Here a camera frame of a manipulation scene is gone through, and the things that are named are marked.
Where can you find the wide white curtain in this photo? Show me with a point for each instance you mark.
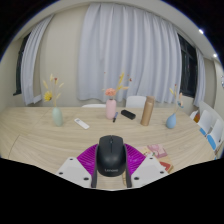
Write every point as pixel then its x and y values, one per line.
pixel 130 53

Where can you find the black oblong case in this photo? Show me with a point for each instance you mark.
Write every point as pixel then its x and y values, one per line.
pixel 128 114

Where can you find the blue ceramic vase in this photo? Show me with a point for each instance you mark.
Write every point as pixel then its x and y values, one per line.
pixel 171 121

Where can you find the pale green ceramic vase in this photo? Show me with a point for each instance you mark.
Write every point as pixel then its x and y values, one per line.
pixel 57 117

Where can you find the black computer mouse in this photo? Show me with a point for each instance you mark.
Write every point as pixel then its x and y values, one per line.
pixel 111 155

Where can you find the dark marker pen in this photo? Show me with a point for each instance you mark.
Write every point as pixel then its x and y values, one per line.
pixel 115 117

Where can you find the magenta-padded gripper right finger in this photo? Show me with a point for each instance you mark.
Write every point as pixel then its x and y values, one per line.
pixel 148 168

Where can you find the white remote control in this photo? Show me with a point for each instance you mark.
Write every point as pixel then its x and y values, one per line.
pixel 81 123

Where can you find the yellow dried flower bunch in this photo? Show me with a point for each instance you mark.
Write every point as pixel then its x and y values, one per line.
pixel 48 96

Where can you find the pink ceramic vase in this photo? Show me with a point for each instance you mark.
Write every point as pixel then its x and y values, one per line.
pixel 111 110

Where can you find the dark window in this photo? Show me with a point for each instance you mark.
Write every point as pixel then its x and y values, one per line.
pixel 188 66
pixel 19 66

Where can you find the round ceiling spotlight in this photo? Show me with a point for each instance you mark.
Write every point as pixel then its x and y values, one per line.
pixel 215 55
pixel 201 31

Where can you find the orange dried flower bunch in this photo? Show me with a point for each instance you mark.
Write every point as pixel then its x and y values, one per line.
pixel 110 92

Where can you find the brown thermos bottle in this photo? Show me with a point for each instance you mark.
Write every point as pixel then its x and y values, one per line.
pixel 147 111

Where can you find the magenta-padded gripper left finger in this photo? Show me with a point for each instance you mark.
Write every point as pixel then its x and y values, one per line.
pixel 75 170

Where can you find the narrow white curtain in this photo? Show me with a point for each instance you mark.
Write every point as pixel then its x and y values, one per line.
pixel 31 66
pixel 200 80

